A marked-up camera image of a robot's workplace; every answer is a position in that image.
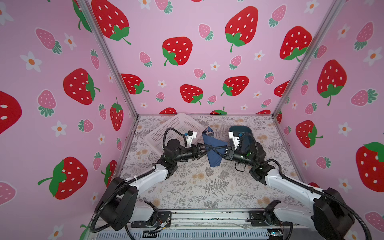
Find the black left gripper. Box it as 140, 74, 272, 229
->
172, 144, 211, 165

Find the dark blue paper napkin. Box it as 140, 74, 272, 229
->
202, 127, 228, 168

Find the white perforated plastic basket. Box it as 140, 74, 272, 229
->
144, 112, 206, 157

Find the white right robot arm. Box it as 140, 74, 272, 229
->
213, 143, 358, 240

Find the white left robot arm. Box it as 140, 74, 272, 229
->
90, 139, 213, 233

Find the teal plastic tray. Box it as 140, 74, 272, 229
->
229, 126, 258, 156

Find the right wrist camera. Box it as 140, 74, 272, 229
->
229, 131, 240, 150

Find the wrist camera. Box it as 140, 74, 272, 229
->
229, 131, 240, 150
184, 131, 197, 148

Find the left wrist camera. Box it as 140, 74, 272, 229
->
184, 131, 197, 148

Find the black corrugated left cable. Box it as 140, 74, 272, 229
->
89, 127, 188, 234

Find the black corrugated cable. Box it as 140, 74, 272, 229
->
239, 131, 373, 240
89, 127, 188, 234

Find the black corrugated right cable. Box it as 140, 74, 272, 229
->
239, 131, 373, 240

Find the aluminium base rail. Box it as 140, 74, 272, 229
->
83, 209, 322, 240

